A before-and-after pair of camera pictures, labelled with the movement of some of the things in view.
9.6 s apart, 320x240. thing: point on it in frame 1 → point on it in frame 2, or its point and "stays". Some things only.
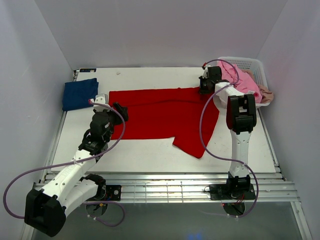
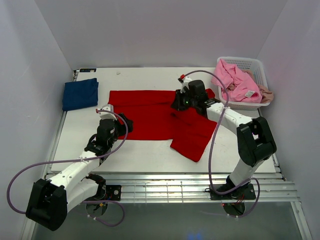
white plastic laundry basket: (253, 64) stays
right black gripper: (204, 86) → (178, 101)
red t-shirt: (184, 114) stays
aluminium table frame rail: (187, 188) stays
